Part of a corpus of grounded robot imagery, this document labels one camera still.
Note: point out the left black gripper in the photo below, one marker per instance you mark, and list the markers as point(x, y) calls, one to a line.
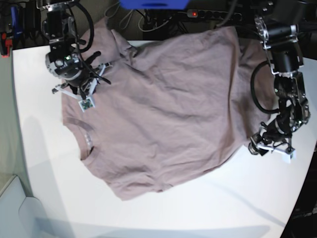
point(270, 136)

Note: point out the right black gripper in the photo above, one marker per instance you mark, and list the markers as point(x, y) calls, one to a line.
point(83, 81)

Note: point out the mauve pink t-shirt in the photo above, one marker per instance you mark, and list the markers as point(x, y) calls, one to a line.
point(174, 110)

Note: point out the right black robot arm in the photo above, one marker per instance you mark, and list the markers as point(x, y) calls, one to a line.
point(64, 60)

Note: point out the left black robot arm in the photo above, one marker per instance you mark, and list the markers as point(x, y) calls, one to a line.
point(278, 24)

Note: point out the red and black clamp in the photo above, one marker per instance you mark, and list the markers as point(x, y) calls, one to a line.
point(5, 44)

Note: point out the blue and black device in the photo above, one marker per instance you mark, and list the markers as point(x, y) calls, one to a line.
point(17, 17)

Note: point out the black power strip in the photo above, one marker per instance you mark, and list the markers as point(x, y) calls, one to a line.
point(207, 14)

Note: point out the white camera bracket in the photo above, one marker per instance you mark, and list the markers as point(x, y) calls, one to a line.
point(284, 148)
point(83, 95)

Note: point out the blue plastic mount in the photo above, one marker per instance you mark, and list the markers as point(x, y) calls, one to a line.
point(154, 4)

